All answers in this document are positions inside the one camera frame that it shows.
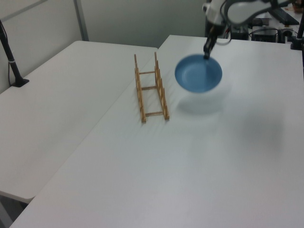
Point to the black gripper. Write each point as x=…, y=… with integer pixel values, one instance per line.
x=216, y=29

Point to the blue round plate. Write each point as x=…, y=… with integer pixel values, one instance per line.
x=197, y=76

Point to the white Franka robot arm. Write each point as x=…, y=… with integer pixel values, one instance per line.
x=240, y=12

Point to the wooden plate rack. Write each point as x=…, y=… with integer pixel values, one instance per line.
x=140, y=95

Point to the black electronics box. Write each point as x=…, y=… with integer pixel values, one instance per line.
x=264, y=35

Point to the grey metal partition post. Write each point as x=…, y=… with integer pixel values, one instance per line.
x=82, y=21

